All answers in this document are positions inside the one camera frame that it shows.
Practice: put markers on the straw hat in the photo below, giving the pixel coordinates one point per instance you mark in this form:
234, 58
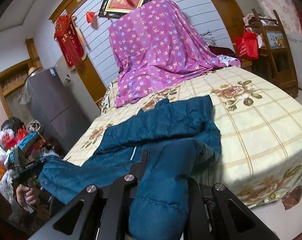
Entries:
34, 71

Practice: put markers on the cream rose-print bed sheet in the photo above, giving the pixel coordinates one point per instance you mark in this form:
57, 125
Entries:
260, 130

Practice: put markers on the white red printed bag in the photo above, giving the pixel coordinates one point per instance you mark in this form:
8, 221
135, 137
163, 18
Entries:
7, 137

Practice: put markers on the red shopping bag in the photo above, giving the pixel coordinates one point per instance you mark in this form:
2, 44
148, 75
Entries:
247, 46

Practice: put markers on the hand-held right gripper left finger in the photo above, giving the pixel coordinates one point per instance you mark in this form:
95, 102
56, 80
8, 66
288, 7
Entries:
141, 166

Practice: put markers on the purple floral cloth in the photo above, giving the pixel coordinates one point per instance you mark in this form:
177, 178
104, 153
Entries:
153, 55

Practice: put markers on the person's left hand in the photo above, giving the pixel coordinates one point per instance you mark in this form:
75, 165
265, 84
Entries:
26, 197

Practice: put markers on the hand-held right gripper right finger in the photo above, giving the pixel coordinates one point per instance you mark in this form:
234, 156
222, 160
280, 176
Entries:
195, 205

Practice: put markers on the dark maroon cloth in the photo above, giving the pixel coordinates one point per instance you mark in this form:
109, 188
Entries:
223, 53

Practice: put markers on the red paper square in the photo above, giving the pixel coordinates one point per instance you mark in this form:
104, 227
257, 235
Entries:
91, 17

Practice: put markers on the grey refrigerator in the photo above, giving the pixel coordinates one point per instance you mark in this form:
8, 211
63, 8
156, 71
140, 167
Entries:
53, 100

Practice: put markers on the wooden chair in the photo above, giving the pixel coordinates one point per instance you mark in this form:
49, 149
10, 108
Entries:
288, 62

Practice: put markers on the blue down jacket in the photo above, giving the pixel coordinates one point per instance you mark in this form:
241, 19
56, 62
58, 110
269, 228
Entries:
163, 180

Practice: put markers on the white floral pillow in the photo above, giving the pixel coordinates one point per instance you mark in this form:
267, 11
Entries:
106, 100

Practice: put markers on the pink floral curtain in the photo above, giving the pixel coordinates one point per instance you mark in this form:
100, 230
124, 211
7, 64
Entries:
278, 2

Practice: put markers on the red Chinese knot hanging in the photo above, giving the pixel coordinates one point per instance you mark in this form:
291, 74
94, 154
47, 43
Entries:
69, 42

